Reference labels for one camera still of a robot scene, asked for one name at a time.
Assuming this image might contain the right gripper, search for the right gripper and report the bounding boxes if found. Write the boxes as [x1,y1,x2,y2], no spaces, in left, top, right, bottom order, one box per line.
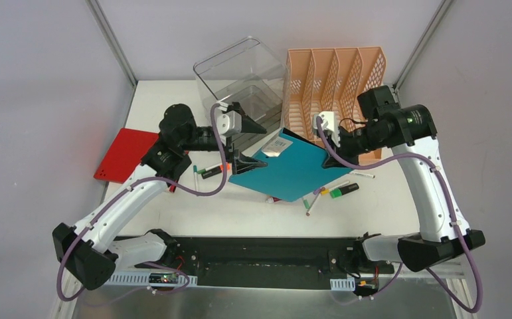
[323,124,386,169]

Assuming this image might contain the teal blue folder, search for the teal blue folder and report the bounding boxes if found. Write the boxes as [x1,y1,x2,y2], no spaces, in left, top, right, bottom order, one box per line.
[228,128,351,202]

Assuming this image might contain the red folder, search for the red folder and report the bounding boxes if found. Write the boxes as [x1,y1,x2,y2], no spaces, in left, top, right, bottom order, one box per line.
[93,128,158,183]

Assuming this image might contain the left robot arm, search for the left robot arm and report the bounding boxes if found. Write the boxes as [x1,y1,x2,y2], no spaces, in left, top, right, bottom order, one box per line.
[52,102,266,290]

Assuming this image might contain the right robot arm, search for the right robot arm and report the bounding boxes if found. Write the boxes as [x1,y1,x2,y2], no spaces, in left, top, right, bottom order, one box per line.
[230,86,485,272]

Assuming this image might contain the white pen red cap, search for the white pen red cap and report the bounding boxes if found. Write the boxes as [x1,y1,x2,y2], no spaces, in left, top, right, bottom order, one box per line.
[349,171,376,179]

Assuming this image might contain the white marker yellow cap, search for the white marker yellow cap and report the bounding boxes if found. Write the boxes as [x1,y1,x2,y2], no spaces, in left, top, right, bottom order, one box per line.
[320,181,350,195]

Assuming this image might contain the black highlighter green cap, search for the black highlighter green cap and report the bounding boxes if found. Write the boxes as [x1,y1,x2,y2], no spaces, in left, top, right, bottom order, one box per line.
[329,183,360,198]

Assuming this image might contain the black highlighter orange cap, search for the black highlighter orange cap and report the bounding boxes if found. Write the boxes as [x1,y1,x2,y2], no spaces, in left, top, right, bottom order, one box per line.
[199,163,231,179]

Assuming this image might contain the white marker teal cap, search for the white marker teal cap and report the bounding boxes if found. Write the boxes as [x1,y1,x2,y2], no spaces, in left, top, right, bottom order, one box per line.
[193,165,199,191]

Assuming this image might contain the red white short marker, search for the red white short marker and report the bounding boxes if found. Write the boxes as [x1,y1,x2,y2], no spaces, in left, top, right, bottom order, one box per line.
[266,197,280,203]

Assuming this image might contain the clear grey drawer organizer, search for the clear grey drawer organizer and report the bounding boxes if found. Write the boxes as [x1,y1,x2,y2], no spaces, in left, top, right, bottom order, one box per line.
[193,36,286,155]

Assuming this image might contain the peach plastic file rack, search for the peach plastic file rack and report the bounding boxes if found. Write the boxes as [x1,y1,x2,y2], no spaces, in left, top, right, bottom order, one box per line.
[282,47,386,146]

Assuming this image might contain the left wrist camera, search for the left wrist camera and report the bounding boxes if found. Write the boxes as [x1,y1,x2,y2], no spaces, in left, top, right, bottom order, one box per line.
[215,102,241,138]

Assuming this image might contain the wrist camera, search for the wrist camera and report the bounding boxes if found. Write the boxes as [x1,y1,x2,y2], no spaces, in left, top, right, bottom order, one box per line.
[215,102,241,138]
[312,111,340,147]

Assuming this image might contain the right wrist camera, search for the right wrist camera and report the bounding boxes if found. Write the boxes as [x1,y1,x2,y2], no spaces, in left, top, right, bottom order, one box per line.
[312,111,340,147]

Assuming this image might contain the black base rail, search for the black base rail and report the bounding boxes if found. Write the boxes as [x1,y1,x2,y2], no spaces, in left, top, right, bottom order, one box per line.
[157,237,397,290]

